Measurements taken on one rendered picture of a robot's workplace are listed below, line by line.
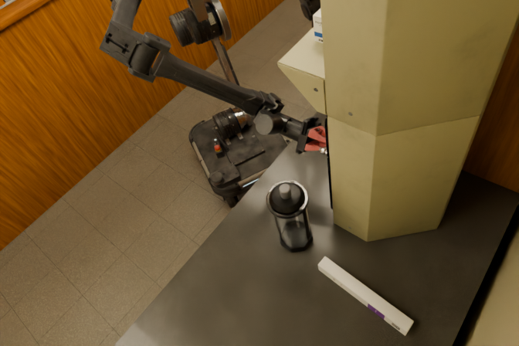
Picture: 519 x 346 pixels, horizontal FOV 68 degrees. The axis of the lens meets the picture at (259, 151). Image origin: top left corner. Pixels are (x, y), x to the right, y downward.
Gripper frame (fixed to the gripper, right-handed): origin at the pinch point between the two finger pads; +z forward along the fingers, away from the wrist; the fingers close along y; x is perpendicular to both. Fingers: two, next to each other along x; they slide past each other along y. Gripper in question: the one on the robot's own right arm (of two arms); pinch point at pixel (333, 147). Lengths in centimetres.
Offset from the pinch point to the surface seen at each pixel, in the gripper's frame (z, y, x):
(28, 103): -189, -56, 4
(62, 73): -189, -39, 25
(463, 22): 24, 38, -27
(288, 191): -0.4, -7.8, -18.6
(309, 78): 1.5, 22.1, -26.2
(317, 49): -1.1, 27.0, -20.7
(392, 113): 18.0, 20.5, -23.0
